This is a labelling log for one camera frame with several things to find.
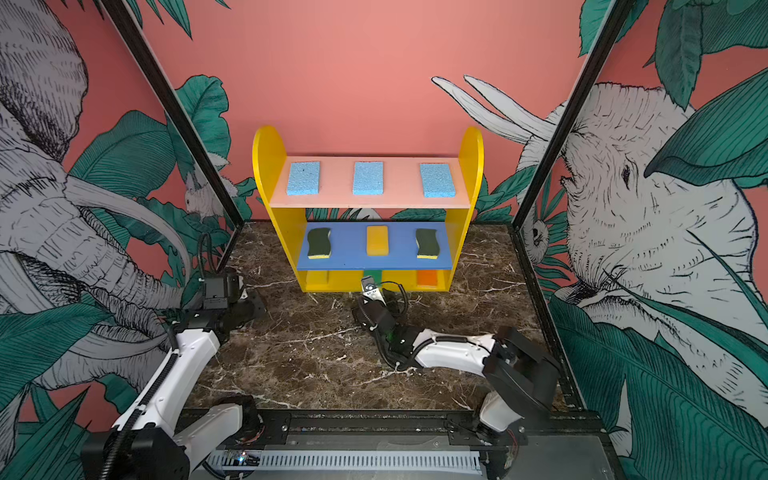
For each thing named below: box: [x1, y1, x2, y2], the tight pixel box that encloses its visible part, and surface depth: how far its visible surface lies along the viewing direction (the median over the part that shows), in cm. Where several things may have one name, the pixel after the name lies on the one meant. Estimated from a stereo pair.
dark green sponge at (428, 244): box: [416, 228, 440, 260], surface depth 95 cm
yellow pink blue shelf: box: [252, 126, 484, 292], surface depth 80 cm
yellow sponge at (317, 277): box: [307, 270, 329, 286], surface depth 101 cm
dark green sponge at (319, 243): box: [307, 228, 331, 259], surface depth 95 cm
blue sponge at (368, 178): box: [353, 161, 384, 195], surface depth 75 cm
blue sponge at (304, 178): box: [286, 161, 320, 196], surface depth 75 cm
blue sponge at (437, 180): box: [420, 163, 456, 198], surface depth 75 cm
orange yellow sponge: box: [417, 270, 437, 286], surface depth 103 cm
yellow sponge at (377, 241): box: [366, 225, 389, 257], surface depth 95 cm
